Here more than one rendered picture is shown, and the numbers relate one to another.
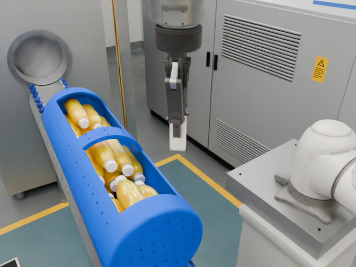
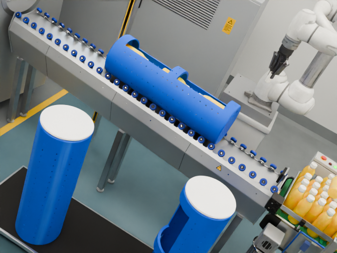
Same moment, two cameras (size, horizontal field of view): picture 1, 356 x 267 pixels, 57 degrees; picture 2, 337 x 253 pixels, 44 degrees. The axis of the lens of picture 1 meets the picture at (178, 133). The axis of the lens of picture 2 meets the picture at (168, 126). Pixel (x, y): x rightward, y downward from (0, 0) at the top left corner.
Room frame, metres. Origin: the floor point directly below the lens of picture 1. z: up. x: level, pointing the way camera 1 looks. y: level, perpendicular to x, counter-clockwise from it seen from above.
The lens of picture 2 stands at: (-0.80, 1.83, 2.44)
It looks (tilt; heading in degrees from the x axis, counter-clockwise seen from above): 35 degrees down; 316
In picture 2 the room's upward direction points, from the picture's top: 25 degrees clockwise
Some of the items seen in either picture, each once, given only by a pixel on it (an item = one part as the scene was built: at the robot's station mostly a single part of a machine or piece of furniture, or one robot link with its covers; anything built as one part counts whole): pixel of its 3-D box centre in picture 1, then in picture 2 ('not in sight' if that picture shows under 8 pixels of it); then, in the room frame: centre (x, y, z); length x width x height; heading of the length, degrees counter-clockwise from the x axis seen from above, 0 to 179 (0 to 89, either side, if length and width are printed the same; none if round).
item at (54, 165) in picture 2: not in sight; (51, 179); (0.75, 1.01, 0.59); 0.28 x 0.28 x 0.88
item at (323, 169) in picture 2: not in sight; (326, 168); (0.16, -0.52, 1.05); 0.20 x 0.10 x 0.10; 29
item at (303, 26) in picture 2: not in sight; (304, 25); (0.51, -0.01, 1.83); 0.13 x 0.11 x 0.16; 29
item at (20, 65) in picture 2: (58, 169); (15, 91); (1.93, 0.90, 0.31); 0.06 x 0.06 x 0.63; 29
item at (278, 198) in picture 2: not in sight; (274, 203); (0.06, -0.01, 0.95); 0.10 x 0.07 x 0.10; 119
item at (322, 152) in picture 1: (325, 157); (272, 84); (0.80, -0.44, 1.24); 0.18 x 0.16 x 0.22; 29
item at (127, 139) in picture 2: not in sight; (121, 153); (1.14, 0.29, 0.31); 0.06 x 0.06 x 0.63; 29
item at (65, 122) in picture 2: not in sight; (67, 122); (0.75, 1.01, 1.03); 0.28 x 0.28 x 0.01
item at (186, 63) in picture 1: (177, 92); (279, 65); (0.51, 0.00, 1.58); 0.04 x 0.01 x 0.11; 82
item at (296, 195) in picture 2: not in sight; (293, 200); (0.03, -0.11, 0.99); 0.07 x 0.07 x 0.19
